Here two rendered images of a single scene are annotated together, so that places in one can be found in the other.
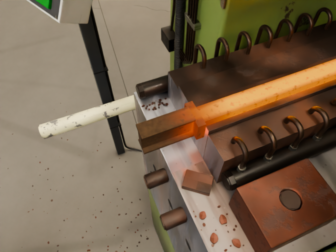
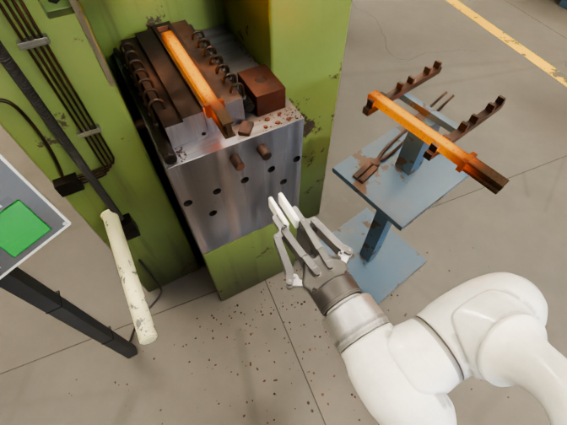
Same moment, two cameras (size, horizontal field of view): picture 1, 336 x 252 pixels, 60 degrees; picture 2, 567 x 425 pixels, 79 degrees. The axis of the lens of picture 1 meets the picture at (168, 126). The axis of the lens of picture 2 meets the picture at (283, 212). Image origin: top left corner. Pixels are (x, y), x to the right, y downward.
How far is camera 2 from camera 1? 0.68 m
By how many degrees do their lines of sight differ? 49
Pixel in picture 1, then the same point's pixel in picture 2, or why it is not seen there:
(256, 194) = (259, 90)
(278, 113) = (209, 77)
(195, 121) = (219, 101)
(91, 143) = (113, 395)
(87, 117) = (137, 288)
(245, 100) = (202, 83)
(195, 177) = (243, 127)
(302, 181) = (251, 75)
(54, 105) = not seen: outside the picture
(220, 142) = (229, 99)
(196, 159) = not seen: hidden behind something
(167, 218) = (265, 151)
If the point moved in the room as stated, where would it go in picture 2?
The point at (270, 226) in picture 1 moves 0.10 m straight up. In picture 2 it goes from (275, 87) to (274, 50)
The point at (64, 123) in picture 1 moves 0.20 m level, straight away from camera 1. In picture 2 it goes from (143, 310) to (66, 360)
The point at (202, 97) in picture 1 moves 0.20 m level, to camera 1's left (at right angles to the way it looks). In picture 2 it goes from (194, 107) to (189, 169)
